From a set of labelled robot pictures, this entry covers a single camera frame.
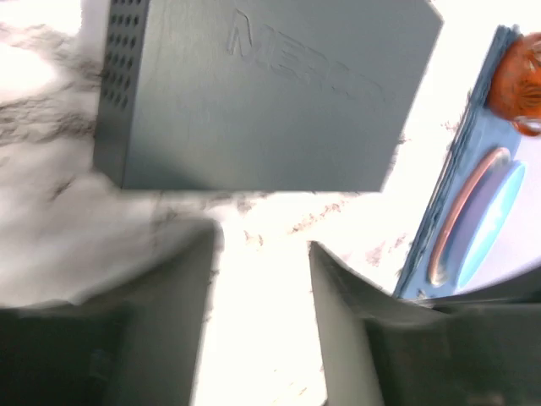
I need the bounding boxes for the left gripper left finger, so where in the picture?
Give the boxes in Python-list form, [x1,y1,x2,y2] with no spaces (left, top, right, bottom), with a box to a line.
[1,219,221,405]

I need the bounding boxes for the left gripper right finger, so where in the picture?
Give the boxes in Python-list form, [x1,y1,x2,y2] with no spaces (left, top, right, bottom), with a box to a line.
[309,243,540,405]

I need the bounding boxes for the black network switch box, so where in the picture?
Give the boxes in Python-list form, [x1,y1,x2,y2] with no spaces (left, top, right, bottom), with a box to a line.
[93,0,442,192]

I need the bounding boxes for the pink plate under blue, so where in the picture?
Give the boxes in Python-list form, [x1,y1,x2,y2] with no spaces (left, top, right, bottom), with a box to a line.
[427,147,511,287]

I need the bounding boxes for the blue cloth placemat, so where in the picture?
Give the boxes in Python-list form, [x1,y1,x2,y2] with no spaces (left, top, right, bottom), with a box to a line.
[393,25,522,299]

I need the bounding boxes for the brown orange cup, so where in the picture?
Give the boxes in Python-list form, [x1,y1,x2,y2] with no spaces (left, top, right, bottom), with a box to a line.
[487,32,540,137]

